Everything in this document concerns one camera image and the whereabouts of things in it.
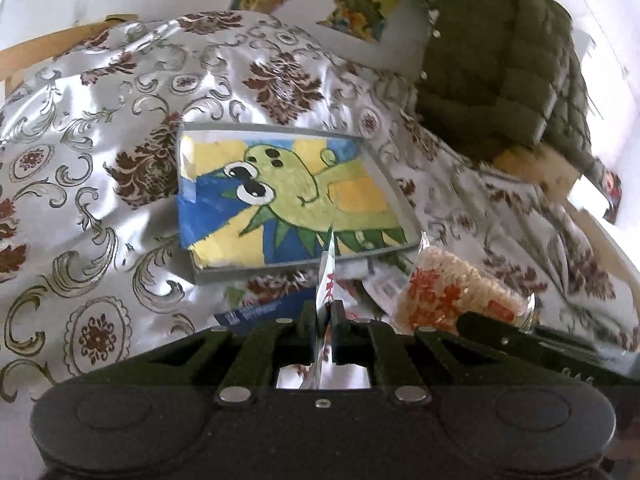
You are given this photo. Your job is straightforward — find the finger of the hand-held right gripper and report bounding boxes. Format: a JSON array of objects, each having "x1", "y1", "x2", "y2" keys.
[{"x1": 456, "y1": 311, "x2": 540, "y2": 357}]

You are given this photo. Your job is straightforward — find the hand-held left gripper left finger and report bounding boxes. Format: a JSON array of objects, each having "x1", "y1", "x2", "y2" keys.
[{"x1": 132, "y1": 301, "x2": 320, "y2": 406}]

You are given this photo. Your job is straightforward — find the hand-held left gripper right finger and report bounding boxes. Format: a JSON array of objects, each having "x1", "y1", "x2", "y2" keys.
[{"x1": 330, "y1": 300, "x2": 506, "y2": 406}]

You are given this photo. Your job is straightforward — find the blue snack packet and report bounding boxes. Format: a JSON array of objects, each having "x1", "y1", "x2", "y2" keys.
[{"x1": 214, "y1": 294, "x2": 317, "y2": 332}]

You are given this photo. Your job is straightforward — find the white red print snack packet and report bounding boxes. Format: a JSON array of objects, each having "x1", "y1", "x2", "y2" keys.
[{"x1": 300, "y1": 227, "x2": 346, "y2": 391}]

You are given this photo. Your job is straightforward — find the white barcode snack packet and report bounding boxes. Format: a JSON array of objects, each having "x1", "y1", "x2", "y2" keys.
[{"x1": 362, "y1": 265, "x2": 416, "y2": 317}]

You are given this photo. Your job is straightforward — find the clear noodle snack packet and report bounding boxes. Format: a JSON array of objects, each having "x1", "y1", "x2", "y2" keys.
[{"x1": 395, "y1": 232, "x2": 537, "y2": 337}]

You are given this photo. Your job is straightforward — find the grey tray with dinosaur drawing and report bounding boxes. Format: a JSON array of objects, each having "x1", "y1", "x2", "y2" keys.
[{"x1": 176, "y1": 121, "x2": 423, "y2": 285}]

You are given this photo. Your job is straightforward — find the wooden cabinet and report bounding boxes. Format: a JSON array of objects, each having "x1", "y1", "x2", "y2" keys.
[{"x1": 492, "y1": 146, "x2": 583, "y2": 192}]

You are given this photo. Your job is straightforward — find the white brown floral blanket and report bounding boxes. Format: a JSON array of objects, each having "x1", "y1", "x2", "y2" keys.
[{"x1": 0, "y1": 10, "x2": 640, "y2": 406}]

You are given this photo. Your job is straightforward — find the green puffer jacket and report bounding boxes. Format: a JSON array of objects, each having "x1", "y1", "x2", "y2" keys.
[{"x1": 417, "y1": 0, "x2": 606, "y2": 186}]

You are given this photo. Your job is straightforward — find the torn yellow field drawing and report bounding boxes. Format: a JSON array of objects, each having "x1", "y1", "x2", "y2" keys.
[{"x1": 315, "y1": 0, "x2": 402, "y2": 45}]

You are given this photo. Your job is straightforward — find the wooden bed frame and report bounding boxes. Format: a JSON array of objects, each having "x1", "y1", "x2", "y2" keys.
[{"x1": 0, "y1": 14, "x2": 128, "y2": 98}]

